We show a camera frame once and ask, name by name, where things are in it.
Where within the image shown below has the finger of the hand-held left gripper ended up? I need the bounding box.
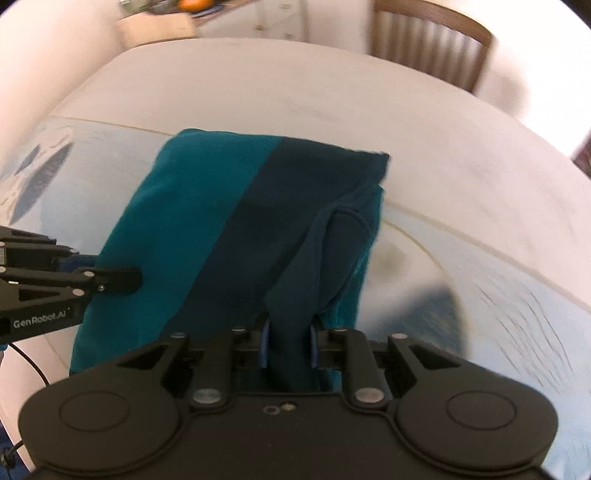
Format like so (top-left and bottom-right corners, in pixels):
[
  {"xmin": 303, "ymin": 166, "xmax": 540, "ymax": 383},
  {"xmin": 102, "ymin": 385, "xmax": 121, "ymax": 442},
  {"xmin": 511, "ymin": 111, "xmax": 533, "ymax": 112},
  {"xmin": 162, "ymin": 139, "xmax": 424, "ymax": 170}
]
[
  {"xmin": 0, "ymin": 265, "xmax": 143, "ymax": 306},
  {"xmin": 0, "ymin": 226, "xmax": 100, "ymax": 274}
]

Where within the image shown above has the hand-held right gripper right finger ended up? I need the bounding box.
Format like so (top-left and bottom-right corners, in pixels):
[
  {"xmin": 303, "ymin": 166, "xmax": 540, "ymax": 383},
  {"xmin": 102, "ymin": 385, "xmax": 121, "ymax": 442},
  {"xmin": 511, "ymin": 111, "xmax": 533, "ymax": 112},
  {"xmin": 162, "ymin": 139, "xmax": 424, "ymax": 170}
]
[{"xmin": 308, "ymin": 325, "xmax": 462, "ymax": 409}]

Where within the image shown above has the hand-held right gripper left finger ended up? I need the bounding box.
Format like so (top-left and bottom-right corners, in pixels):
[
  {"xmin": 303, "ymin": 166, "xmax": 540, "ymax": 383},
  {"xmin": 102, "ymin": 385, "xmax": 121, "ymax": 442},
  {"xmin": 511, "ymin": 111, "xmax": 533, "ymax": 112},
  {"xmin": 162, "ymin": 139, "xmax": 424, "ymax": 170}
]
[{"xmin": 115, "ymin": 320, "xmax": 270, "ymax": 409}]

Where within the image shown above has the teal two-tone knit sweater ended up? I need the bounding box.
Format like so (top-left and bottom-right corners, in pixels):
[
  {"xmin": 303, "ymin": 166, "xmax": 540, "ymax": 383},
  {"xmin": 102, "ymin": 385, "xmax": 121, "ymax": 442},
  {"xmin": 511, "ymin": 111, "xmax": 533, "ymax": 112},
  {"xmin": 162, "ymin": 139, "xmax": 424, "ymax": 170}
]
[{"xmin": 69, "ymin": 128, "xmax": 393, "ymax": 394}]

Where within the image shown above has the light blue printed table mat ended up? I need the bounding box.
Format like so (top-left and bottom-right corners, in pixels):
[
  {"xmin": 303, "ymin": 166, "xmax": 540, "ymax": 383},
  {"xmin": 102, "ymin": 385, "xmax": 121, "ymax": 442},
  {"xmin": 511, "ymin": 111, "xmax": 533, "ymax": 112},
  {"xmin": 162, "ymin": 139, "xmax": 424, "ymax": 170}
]
[{"xmin": 0, "ymin": 115, "xmax": 591, "ymax": 480}]

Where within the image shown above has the light wooden chair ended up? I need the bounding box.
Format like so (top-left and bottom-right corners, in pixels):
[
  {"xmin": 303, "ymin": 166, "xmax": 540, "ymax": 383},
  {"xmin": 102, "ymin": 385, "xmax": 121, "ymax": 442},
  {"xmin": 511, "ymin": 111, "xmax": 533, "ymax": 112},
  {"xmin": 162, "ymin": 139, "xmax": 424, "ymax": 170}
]
[{"xmin": 115, "ymin": 8, "xmax": 200, "ymax": 48}]

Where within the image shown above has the white sideboard wooden top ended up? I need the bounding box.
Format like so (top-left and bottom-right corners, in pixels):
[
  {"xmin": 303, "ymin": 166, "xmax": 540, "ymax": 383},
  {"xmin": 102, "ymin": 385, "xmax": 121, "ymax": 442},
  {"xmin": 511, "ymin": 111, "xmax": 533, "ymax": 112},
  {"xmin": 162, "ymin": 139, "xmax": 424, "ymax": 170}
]
[{"xmin": 198, "ymin": 0, "xmax": 311, "ymax": 43}]

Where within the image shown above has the dark wooden slatted chair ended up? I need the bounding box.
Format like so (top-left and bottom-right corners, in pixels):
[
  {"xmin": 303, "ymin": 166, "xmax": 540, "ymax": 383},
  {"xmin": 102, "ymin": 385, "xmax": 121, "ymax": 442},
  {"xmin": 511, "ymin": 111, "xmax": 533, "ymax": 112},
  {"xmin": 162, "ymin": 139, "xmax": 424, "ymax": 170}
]
[{"xmin": 371, "ymin": 0, "xmax": 494, "ymax": 94}]

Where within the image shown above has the black cable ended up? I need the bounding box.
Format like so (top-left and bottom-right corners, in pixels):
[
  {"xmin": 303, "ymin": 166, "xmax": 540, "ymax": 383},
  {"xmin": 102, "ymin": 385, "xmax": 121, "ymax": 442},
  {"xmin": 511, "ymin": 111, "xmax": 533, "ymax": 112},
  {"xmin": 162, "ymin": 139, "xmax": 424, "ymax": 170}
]
[{"xmin": 0, "ymin": 342, "xmax": 52, "ymax": 468}]

